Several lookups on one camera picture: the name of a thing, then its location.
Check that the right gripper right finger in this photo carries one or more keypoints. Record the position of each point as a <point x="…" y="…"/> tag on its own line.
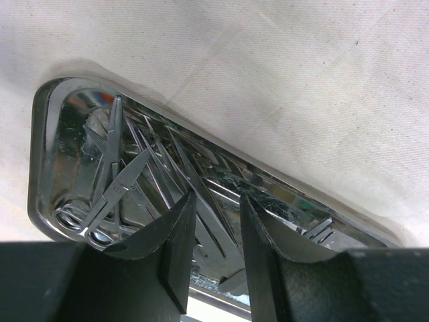
<point x="291" y="278"/>

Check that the steel scalpel handle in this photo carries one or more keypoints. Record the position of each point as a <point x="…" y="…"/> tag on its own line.
<point x="320" y="231"/>

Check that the steel forceps with rings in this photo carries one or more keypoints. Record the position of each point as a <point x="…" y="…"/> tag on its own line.
<point x="109" y="151"/>

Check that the beige cloth wrap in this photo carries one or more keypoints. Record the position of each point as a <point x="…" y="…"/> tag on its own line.
<point x="333" y="94"/>

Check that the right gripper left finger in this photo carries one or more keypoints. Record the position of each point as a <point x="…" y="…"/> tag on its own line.
<point x="145" y="277"/>

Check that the steel surgical scissors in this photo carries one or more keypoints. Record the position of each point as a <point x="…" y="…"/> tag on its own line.
<point x="101" y="224"/>

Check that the steel instrument tray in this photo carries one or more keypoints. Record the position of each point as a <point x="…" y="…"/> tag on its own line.
<point x="64" y="166"/>

